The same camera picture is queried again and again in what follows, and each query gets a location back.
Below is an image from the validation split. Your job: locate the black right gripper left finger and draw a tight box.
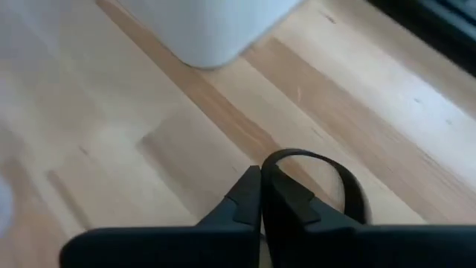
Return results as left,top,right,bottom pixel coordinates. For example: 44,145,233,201
59,165,263,268

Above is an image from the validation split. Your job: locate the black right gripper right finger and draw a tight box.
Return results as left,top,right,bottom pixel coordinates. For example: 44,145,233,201
262,167,476,268

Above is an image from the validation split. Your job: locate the wide black rubber band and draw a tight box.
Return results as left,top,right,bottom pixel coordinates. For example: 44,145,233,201
260,147,373,226

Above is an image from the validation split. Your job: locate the white plastic basket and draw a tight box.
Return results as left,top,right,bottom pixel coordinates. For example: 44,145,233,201
118,0,306,71

